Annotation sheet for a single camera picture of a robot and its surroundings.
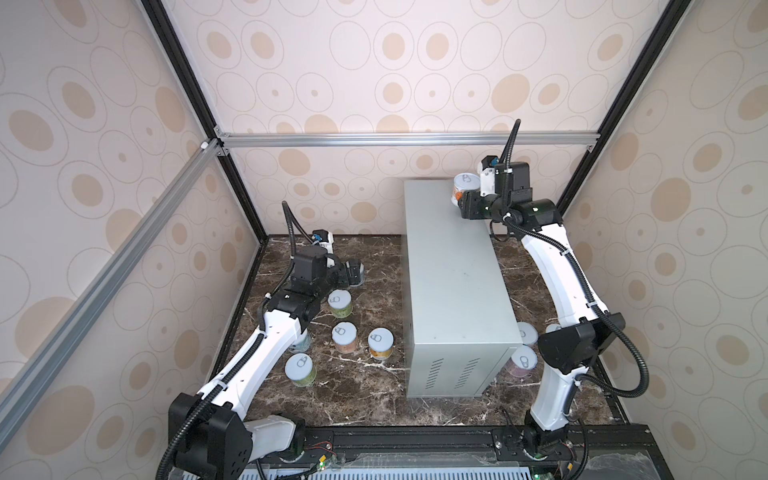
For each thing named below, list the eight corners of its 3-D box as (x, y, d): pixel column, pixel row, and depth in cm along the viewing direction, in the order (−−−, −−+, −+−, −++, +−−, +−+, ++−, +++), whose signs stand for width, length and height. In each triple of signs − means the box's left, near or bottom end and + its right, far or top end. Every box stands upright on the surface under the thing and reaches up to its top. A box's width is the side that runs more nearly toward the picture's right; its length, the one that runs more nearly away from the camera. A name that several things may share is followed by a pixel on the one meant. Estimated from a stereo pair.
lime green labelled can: (287, 386, 85) (281, 379, 80) (292, 360, 90) (287, 352, 85) (314, 386, 85) (310, 379, 80) (318, 360, 90) (314, 352, 85)
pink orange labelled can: (333, 353, 91) (329, 344, 86) (335, 331, 96) (332, 321, 91) (357, 353, 91) (355, 344, 86) (358, 331, 96) (357, 321, 91)
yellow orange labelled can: (368, 359, 90) (366, 351, 85) (369, 336, 95) (368, 327, 90) (393, 359, 90) (393, 351, 85) (393, 336, 95) (393, 327, 90)
